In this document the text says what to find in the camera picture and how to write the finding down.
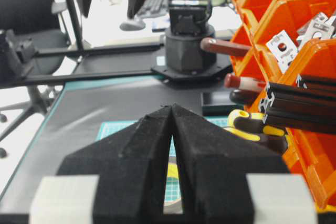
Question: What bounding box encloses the black aluminium extrusion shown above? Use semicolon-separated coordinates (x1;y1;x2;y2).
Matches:
259;82;335;133
296;74;335;93

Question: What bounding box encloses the green cutting mat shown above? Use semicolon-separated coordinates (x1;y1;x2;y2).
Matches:
94;116;232;206

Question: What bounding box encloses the upper right orange bin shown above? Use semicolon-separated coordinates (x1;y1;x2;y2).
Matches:
247;39;335;209

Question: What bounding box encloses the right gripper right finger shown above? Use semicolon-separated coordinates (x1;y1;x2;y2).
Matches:
171;103;318;224

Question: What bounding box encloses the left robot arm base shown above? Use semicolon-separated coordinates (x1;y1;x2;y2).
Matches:
151;0;228;81

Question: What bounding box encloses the short yellow black screwdriver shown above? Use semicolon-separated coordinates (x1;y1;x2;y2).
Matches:
227;109;287;136

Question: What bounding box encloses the dark black tool handle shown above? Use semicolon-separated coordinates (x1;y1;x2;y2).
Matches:
229;89;259;106

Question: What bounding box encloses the black keyboard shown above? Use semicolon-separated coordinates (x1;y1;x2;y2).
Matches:
137;0;168;19

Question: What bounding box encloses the black office chair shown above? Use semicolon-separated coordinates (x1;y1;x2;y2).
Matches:
1;0;69;139

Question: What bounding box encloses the black rack base plate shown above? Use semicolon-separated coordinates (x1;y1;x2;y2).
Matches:
201;91;244;116

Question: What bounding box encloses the right black aluminium extrusion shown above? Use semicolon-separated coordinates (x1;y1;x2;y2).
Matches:
296;74;335;93

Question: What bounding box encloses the brown wooden tool handle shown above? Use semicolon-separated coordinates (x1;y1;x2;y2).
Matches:
200;37;251;57

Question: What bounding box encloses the left black aluminium extrusion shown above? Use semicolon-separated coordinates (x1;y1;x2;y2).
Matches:
259;82;335;133

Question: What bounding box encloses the long yellow black screwdriver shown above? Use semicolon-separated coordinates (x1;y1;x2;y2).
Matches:
223;126;290;154

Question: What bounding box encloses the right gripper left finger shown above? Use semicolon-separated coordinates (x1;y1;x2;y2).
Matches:
29;108;173;224

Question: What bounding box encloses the red white tool handle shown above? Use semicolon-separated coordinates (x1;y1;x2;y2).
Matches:
224;73;266;92

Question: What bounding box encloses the black frame rail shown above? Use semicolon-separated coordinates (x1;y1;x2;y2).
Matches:
1;42;163;89

